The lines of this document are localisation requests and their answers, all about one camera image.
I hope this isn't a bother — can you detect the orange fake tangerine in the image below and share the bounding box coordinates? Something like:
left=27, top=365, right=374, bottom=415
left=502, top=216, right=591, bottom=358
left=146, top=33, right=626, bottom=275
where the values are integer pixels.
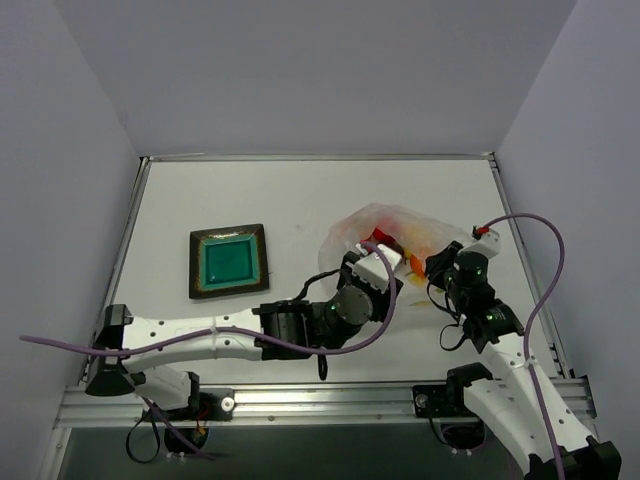
left=407, top=255, right=427, bottom=288

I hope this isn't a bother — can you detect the clear printed plastic bag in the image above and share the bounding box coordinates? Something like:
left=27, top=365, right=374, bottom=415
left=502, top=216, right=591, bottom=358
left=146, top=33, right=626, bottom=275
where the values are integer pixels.
left=318, top=203, right=471, bottom=310

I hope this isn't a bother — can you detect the bright red fake apple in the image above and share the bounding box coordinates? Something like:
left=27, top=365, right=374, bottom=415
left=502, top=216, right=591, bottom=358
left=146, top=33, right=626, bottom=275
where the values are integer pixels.
left=371, top=228, right=398, bottom=247

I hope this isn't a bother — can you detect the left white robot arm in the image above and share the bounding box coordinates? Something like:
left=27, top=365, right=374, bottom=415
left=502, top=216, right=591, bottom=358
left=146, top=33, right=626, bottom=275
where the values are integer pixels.
left=85, top=245, right=403, bottom=419

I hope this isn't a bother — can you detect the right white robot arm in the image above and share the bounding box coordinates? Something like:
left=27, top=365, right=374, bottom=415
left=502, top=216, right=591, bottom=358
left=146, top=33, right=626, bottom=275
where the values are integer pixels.
left=425, top=241, right=622, bottom=479

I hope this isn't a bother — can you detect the square teal ceramic plate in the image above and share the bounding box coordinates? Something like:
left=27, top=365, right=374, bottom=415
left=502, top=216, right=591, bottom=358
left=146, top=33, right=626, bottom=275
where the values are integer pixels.
left=188, top=224, right=270, bottom=300

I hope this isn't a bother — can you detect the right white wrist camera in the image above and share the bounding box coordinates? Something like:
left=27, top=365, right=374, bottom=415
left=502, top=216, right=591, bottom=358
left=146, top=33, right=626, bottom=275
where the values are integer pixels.
left=468, top=226, right=501, bottom=259

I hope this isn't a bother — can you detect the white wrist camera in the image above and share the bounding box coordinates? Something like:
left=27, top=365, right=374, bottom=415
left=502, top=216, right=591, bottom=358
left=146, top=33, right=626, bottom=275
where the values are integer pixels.
left=352, top=244, right=403, bottom=293
left=468, top=226, right=501, bottom=259

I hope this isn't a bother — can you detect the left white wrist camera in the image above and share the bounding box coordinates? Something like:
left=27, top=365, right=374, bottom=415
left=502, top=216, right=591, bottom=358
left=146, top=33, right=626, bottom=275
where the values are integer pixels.
left=352, top=244, right=403, bottom=293

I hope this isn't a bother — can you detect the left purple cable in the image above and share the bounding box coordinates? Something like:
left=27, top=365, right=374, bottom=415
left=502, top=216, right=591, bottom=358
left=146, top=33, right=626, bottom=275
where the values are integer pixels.
left=19, top=240, right=404, bottom=459

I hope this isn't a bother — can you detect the aluminium front rail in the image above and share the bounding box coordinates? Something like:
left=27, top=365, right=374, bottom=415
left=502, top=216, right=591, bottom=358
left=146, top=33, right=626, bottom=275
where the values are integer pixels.
left=53, top=377, right=598, bottom=429

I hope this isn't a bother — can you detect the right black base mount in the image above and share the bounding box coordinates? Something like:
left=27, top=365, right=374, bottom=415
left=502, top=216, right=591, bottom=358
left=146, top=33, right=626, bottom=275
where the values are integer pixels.
left=411, top=383, right=489, bottom=455

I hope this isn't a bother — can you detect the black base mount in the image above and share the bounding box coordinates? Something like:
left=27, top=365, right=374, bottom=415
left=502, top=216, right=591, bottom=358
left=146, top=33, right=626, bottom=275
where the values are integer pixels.
left=143, top=388, right=236, bottom=461
left=411, top=383, right=489, bottom=455

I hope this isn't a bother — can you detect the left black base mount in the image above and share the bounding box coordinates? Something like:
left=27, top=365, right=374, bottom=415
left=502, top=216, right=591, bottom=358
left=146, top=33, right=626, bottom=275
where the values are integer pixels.
left=143, top=388, right=236, bottom=461

